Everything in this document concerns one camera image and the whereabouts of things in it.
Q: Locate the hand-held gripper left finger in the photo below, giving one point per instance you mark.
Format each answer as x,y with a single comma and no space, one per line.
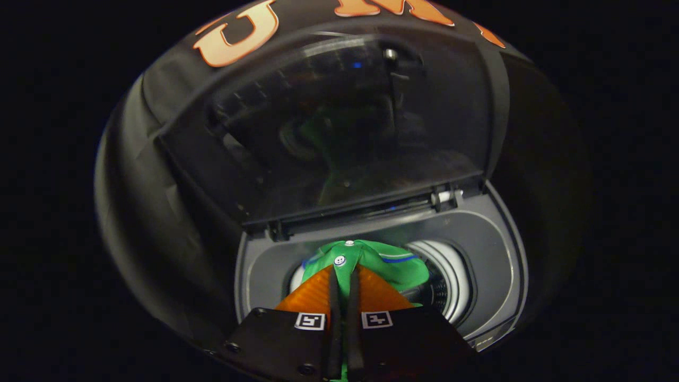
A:
334,329

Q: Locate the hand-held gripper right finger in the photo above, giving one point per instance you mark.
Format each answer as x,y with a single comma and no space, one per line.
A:
354,329

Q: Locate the green polo shirt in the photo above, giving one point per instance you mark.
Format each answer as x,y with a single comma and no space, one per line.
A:
382,262

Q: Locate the dark grey washing machine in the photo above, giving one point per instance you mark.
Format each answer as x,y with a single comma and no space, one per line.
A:
488,265

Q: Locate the dark glass washing machine lid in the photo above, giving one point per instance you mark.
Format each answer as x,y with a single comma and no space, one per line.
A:
329,132

